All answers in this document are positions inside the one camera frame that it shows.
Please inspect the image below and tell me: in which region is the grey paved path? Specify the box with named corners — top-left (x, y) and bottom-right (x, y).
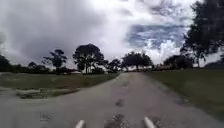
top-left (0, 71), bottom-right (224, 128)

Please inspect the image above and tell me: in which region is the row of trees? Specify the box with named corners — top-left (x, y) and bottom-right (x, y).
top-left (0, 43), bottom-right (195, 75)

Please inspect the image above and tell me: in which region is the grass field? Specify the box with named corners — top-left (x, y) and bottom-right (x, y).
top-left (0, 72), bottom-right (121, 100)
top-left (144, 67), bottom-right (224, 121)

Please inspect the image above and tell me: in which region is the robot's own part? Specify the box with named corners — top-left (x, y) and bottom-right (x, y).
top-left (75, 119), bottom-right (86, 128)
top-left (143, 116), bottom-right (157, 128)

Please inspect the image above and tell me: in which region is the large dark tree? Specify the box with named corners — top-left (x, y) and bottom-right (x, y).
top-left (179, 0), bottom-right (224, 69)

